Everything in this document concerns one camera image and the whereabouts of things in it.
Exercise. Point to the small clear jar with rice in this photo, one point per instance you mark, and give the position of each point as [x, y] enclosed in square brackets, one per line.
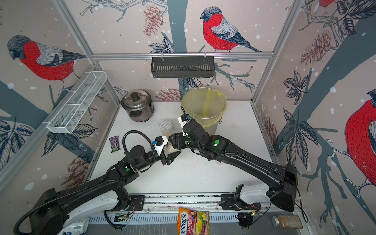
[170, 149]

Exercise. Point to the purple M&M's candy packet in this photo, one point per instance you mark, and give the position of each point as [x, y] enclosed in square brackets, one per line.
[114, 143]

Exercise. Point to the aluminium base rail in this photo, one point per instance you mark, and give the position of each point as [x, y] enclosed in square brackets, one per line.
[163, 208]

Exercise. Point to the white wire mesh shelf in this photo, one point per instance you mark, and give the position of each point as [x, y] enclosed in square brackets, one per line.
[79, 100]

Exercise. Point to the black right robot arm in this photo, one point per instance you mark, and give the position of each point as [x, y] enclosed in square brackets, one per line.
[282, 180]

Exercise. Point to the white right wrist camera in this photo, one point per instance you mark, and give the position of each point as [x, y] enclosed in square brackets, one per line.
[183, 120]

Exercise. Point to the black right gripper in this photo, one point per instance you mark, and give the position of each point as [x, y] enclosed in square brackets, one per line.
[178, 137]

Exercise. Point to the jar lying at base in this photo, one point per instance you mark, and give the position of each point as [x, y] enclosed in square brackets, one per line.
[287, 222]

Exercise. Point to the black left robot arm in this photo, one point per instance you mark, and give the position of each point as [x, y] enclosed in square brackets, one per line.
[54, 211]

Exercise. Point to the silver rice cooker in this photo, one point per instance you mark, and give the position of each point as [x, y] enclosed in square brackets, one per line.
[139, 105]

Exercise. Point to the Fox's fruits candy bag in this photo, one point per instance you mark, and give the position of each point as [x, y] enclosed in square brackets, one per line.
[192, 222]

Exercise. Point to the mesh bin with yellow bag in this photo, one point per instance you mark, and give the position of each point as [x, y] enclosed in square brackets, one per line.
[206, 105]

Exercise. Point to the black hanging wire basket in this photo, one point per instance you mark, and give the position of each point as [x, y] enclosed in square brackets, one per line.
[183, 67]

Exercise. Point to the clear jar with sealed top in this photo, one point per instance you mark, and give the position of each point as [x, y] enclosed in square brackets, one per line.
[166, 127]

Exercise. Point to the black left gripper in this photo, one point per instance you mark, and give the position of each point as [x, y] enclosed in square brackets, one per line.
[169, 160]

